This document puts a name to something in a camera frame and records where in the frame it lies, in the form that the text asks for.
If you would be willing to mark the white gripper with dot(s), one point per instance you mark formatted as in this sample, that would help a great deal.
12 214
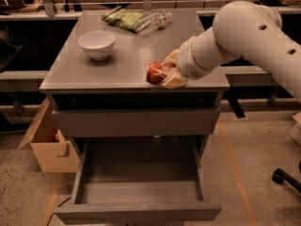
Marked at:
187 61

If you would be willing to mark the red coke can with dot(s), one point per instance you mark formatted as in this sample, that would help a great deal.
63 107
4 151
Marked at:
158 71

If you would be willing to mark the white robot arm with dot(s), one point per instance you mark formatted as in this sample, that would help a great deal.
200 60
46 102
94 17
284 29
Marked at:
244 30

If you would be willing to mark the closed grey upper drawer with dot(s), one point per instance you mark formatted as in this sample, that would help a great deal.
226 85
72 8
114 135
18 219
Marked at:
136 123

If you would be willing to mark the grey drawer cabinet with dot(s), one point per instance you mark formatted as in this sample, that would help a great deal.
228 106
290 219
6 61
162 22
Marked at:
77 82

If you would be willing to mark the open grey drawer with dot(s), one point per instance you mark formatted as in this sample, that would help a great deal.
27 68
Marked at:
138 179

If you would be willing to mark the clear plastic water bottle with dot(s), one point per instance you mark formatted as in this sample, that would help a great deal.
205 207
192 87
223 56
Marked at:
155 21

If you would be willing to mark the green chip bag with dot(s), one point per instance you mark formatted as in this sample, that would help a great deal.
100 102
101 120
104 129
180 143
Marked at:
123 18

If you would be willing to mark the white bowl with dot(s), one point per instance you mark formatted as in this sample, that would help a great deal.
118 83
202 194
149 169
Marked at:
98 45

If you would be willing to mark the cardboard box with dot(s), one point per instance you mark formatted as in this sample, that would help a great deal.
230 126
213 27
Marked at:
53 153

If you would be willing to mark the black office chair base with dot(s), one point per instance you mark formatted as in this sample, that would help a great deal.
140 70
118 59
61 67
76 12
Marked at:
279 176

